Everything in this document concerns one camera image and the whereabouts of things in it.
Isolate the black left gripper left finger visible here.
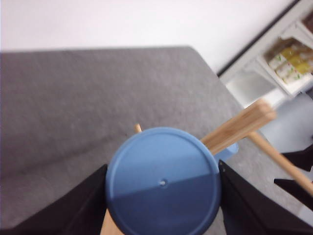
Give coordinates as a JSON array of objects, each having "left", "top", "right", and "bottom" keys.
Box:
[{"left": 0, "top": 164, "right": 108, "bottom": 235}]

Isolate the wooden mug tree stand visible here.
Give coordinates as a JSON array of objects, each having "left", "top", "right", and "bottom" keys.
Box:
[{"left": 100, "top": 100, "right": 313, "bottom": 235}]

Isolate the white storage shelf unit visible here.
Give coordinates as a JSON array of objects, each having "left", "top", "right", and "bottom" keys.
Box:
[{"left": 218, "top": 0, "right": 313, "bottom": 108}]

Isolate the blue ribbed cup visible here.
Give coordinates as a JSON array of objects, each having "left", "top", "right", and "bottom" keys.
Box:
[{"left": 106, "top": 127, "right": 238, "bottom": 235}]

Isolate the yellow packaged items box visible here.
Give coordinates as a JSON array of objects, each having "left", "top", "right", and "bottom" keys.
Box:
[{"left": 264, "top": 37, "right": 313, "bottom": 93}]

